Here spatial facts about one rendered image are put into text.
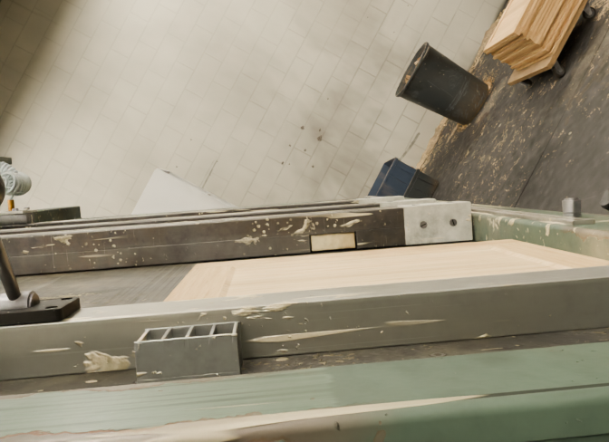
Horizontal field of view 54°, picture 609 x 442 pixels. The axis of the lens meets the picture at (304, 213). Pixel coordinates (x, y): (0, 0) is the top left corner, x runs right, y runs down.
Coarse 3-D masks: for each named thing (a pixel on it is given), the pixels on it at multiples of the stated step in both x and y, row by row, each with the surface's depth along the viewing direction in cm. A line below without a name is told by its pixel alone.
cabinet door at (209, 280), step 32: (288, 256) 91; (320, 256) 88; (352, 256) 86; (384, 256) 86; (416, 256) 83; (448, 256) 81; (480, 256) 79; (512, 256) 77; (544, 256) 73; (576, 256) 71; (192, 288) 68; (224, 288) 67; (256, 288) 67; (288, 288) 65; (320, 288) 64
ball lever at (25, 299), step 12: (0, 180) 41; (0, 192) 41; (0, 204) 41; (0, 240) 43; (0, 252) 43; (0, 264) 44; (0, 276) 44; (12, 276) 45; (12, 288) 45; (0, 300) 46; (12, 300) 46; (24, 300) 46; (36, 300) 47
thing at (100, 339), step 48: (336, 288) 50; (384, 288) 48; (432, 288) 47; (480, 288) 46; (528, 288) 46; (576, 288) 47; (0, 336) 44; (48, 336) 44; (96, 336) 44; (288, 336) 45; (336, 336) 46; (384, 336) 46; (432, 336) 46; (480, 336) 46
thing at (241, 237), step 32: (160, 224) 110; (192, 224) 107; (224, 224) 107; (256, 224) 108; (288, 224) 108; (320, 224) 108; (352, 224) 109; (384, 224) 109; (416, 224) 109; (448, 224) 110; (32, 256) 105; (64, 256) 106; (96, 256) 106; (128, 256) 106; (160, 256) 107; (192, 256) 107; (224, 256) 107; (256, 256) 108
